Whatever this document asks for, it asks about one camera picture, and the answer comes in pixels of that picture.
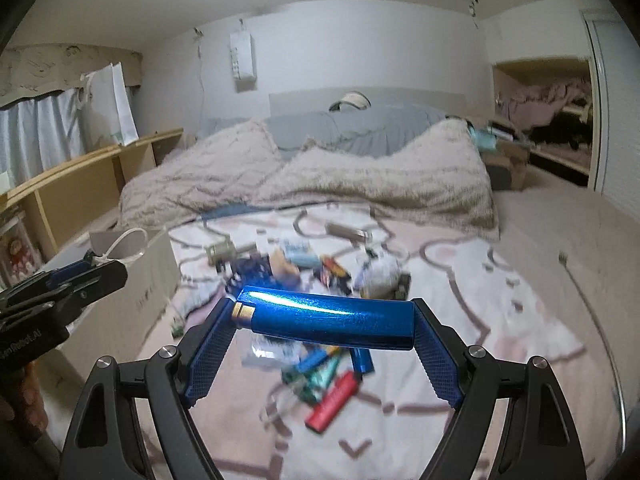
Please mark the beige patterned valance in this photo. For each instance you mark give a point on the beige patterned valance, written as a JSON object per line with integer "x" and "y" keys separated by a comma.
{"x": 65, "y": 60}

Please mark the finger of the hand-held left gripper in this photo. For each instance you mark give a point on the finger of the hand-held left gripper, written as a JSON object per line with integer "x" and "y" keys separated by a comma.
{"x": 95, "y": 280}
{"x": 30, "y": 292}

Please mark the white sliding door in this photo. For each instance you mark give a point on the white sliding door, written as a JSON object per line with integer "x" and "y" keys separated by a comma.
{"x": 615, "y": 110}

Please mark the red lighter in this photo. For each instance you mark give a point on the red lighter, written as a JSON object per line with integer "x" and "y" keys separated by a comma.
{"x": 332, "y": 400}

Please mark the white zip tie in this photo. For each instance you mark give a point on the white zip tie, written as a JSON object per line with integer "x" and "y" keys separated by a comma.
{"x": 120, "y": 239}

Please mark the teal lighter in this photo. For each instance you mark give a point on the teal lighter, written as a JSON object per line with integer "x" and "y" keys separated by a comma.
{"x": 320, "y": 377}

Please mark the beige fuzzy blanket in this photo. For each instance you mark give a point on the beige fuzzy blanket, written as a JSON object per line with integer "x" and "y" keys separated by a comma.
{"x": 350, "y": 180}

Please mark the silver rectangular case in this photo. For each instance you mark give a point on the silver rectangular case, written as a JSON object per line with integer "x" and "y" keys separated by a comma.
{"x": 347, "y": 232}

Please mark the wooden shelf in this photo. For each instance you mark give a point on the wooden shelf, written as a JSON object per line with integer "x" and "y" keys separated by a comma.
{"x": 90, "y": 175}

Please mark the white cardboard shoe box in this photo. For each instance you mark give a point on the white cardboard shoe box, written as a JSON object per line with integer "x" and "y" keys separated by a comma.
{"x": 130, "y": 300}

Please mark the grey white pompom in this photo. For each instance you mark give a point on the grey white pompom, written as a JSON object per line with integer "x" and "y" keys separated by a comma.
{"x": 380, "y": 272}

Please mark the pale green case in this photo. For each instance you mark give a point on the pale green case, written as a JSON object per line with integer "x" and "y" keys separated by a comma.
{"x": 222, "y": 252}

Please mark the white round headband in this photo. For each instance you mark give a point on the white round headband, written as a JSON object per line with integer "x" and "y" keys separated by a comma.
{"x": 350, "y": 100}

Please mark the pink patterned bed sheet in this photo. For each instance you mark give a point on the pink patterned bed sheet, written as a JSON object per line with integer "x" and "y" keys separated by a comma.
{"x": 500, "y": 340}

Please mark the person's left hand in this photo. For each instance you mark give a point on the person's left hand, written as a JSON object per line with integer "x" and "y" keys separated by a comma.
{"x": 32, "y": 395}

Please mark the white wall device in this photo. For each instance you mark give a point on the white wall device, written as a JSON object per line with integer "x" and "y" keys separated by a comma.
{"x": 242, "y": 55}

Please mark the small blue lighter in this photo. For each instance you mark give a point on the small blue lighter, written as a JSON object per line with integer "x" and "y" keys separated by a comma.
{"x": 362, "y": 360}

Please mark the grey headboard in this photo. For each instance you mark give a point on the grey headboard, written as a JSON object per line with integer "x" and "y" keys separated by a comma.
{"x": 300, "y": 102}

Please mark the pale blue curtain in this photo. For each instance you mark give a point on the pale blue curtain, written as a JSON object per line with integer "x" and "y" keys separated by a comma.
{"x": 35, "y": 130}

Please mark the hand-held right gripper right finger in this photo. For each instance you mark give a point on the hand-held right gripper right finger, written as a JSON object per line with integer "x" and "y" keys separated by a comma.
{"x": 435, "y": 360}

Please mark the red and black packet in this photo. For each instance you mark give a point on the red and black packet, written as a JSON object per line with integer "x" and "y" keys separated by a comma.
{"x": 332, "y": 267}

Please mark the brown hair claw clip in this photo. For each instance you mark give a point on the brown hair claw clip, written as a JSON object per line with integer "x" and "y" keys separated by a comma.
{"x": 250, "y": 270}

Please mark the open closet with clothes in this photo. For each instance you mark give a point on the open closet with clothes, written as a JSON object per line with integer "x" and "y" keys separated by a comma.
{"x": 545, "y": 105}

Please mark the metallic blue lighter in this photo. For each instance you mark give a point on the metallic blue lighter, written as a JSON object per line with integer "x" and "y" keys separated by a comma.
{"x": 325, "y": 320}

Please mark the clear storage jar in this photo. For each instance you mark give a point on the clear storage jar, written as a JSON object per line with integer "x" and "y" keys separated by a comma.
{"x": 15, "y": 255}

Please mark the tan ribbon spool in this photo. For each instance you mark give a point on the tan ribbon spool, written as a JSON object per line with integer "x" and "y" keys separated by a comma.
{"x": 285, "y": 267}

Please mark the gold and blue battery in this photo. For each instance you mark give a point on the gold and blue battery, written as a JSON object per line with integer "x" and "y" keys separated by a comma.
{"x": 312, "y": 360}

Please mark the white paper bag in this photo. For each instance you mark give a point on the white paper bag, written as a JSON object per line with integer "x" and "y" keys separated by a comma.
{"x": 107, "y": 105}

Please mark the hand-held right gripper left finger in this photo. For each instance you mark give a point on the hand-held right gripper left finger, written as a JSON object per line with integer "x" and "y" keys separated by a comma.
{"x": 205, "y": 355}

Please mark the brown cardboard box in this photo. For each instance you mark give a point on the brown cardboard box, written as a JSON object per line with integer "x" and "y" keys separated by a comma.
{"x": 512, "y": 167}

